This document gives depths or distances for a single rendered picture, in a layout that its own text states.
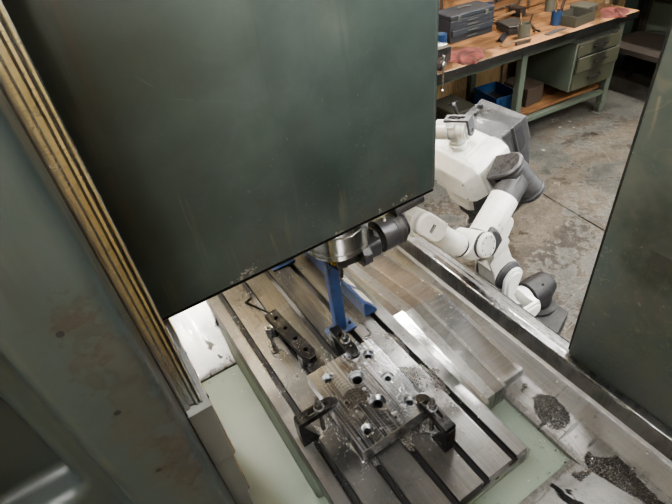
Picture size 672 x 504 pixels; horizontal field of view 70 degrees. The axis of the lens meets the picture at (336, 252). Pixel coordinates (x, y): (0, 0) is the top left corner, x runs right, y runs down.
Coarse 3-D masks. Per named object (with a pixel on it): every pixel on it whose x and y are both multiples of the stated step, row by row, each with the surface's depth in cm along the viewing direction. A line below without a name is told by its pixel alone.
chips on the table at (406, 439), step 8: (376, 408) 142; (328, 416) 141; (424, 424) 136; (320, 432) 137; (408, 432) 134; (416, 432) 134; (432, 432) 134; (400, 440) 133; (408, 440) 133; (432, 440) 132; (352, 448) 132; (408, 448) 132; (336, 456) 132; (376, 464) 130; (360, 480) 126
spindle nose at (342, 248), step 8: (352, 232) 108; (360, 232) 110; (368, 232) 115; (336, 240) 108; (344, 240) 108; (352, 240) 109; (360, 240) 111; (368, 240) 117; (320, 248) 110; (328, 248) 109; (336, 248) 109; (344, 248) 110; (352, 248) 111; (360, 248) 113; (312, 256) 114; (320, 256) 112; (328, 256) 111; (336, 256) 111; (344, 256) 111; (352, 256) 112
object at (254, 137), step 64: (64, 0) 56; (128, 0) 59; (192, 0) 63; (256, 0) 67; (320, 0) 72; (384, 0) 78; (64, 64) 59; (128, 64) 63; (192, 64) 67; (256, 64) 72; (320, 64) 78; (384, 64) 84; (128, 128) 67; (192, 128) 72; (256, 128) 77; (320, 128) 84; (384, 128) 92; (128, 192) 71; (192, 192) 77; (256, 192) 84; (320, 192) 91; (384, 192) 100; (192, 256) 83; (256, 256) 91
